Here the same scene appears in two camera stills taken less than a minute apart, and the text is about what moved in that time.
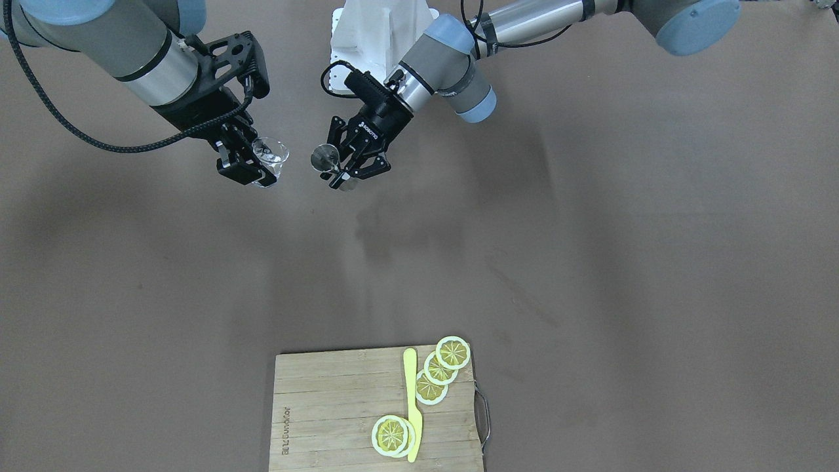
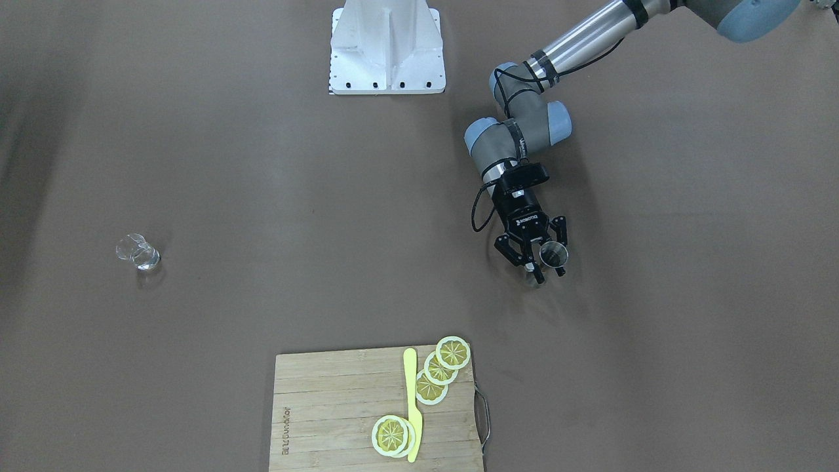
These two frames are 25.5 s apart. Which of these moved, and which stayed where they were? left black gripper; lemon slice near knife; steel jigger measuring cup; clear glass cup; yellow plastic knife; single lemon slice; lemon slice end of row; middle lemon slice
Moved: left black gripper; steel jigger measuring cup; clear glass cup
Stayed: lemon slice near knife; single lemon slice; lemon slice end of row; yellow plastic knife; middle lemon slice
